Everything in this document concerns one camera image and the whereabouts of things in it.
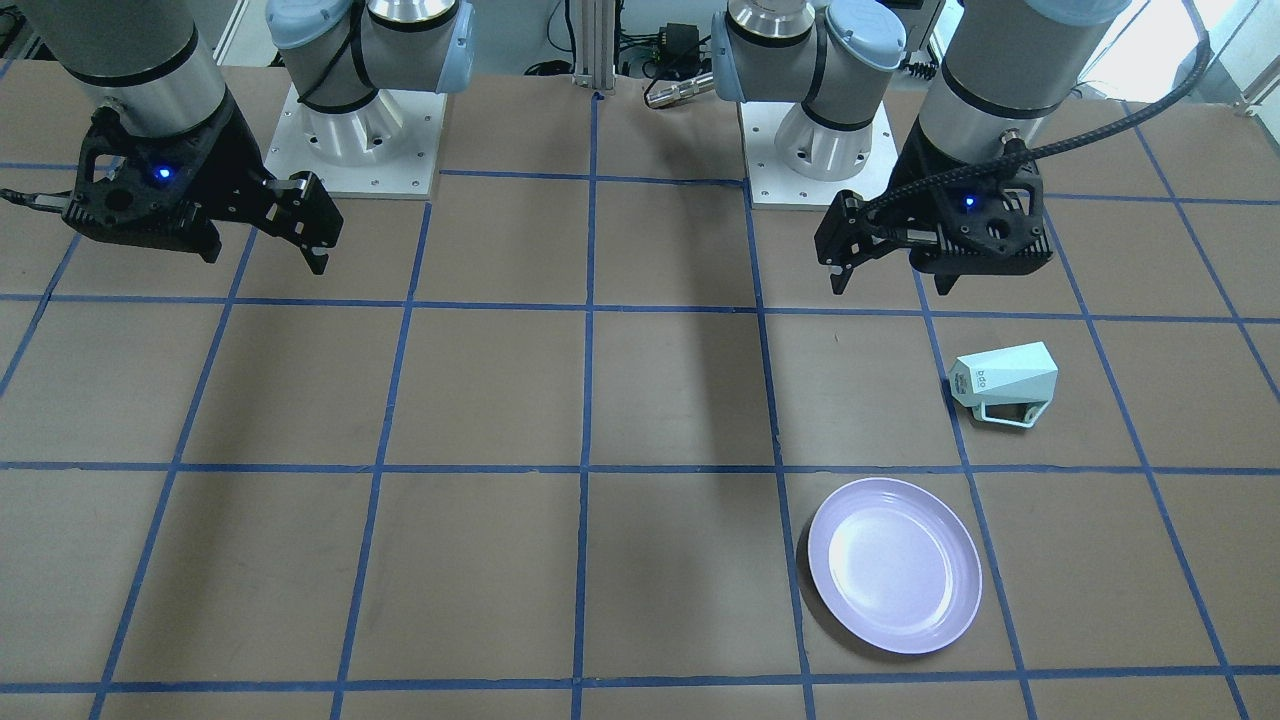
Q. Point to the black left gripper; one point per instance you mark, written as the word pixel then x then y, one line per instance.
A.
pixel 898 190

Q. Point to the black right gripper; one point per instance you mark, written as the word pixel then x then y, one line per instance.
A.
pixel 232 160

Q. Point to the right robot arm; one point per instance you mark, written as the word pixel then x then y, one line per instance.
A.
pixel 148 60

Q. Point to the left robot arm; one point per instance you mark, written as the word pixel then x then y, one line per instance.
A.
pixel 1009 65

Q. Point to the lilac round plate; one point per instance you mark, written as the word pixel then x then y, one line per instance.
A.
pixel 895 565

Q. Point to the silver cylindrical connector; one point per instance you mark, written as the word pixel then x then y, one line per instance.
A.
pixel 680 92

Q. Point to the black power adapter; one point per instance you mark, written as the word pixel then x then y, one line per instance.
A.
pixel 676 44

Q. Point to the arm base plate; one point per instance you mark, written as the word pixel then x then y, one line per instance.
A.
pixel 386 150
pixel 795 164

